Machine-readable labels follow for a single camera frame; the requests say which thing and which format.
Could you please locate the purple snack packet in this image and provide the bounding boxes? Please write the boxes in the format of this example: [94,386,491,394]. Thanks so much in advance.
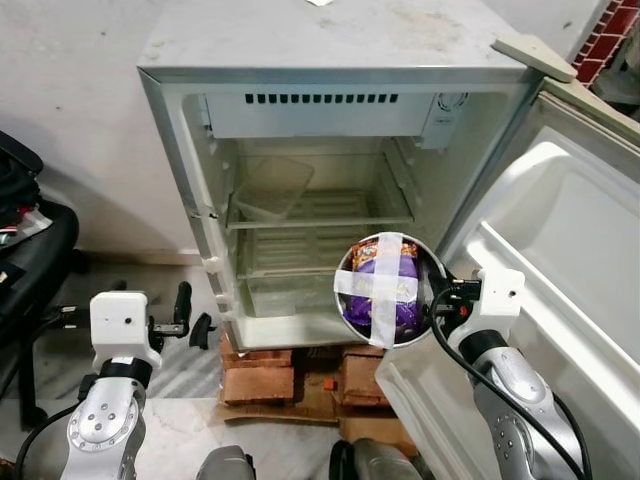
[341,244,425,339]

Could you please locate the white tape cross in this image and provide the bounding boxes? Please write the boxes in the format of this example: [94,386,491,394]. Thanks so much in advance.
[334,232,423,347]

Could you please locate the steel bowl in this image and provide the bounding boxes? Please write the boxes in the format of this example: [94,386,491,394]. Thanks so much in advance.
[332,231,449,350]

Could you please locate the clear fridge shelf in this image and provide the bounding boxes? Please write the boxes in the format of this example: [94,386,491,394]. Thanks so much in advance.
[224,138,418,233]

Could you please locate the beige fridge hinge cover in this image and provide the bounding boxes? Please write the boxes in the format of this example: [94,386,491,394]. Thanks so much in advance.
[489,34,579,84]

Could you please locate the black bag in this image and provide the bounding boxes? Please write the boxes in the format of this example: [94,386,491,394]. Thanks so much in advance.
[0,130,83,403]

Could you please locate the red brick stack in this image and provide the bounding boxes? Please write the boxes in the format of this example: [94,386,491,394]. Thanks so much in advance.
[338,345,393,408]
[219,334,298,407]

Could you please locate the clear crisper drawer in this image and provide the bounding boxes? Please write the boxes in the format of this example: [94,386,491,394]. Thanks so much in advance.
[238,268,351,323]

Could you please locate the clear plastic container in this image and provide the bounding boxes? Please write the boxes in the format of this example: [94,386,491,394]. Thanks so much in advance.
[231,154,317,224]

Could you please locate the grey robot left leg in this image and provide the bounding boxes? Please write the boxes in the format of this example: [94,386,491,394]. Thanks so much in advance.
[194,444,257,480]

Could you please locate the grey robot leg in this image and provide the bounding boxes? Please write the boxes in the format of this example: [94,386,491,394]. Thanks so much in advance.
[194,444,257,480]
[329,437,423,480]

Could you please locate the grey robot right leg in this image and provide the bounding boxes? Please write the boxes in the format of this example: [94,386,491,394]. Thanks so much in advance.
[329,437,423,480]

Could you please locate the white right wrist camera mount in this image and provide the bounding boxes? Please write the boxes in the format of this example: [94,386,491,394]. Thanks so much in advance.
[468,267,527,347]

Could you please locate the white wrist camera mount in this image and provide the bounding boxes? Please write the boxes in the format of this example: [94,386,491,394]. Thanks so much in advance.
[468,267,527,347]
[89,291,163,372]

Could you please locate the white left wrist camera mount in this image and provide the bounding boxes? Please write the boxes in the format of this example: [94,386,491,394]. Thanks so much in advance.
[89,291,163,372]

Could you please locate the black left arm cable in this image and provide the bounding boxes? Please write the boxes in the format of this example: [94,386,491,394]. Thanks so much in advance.
[12,398,83,480]

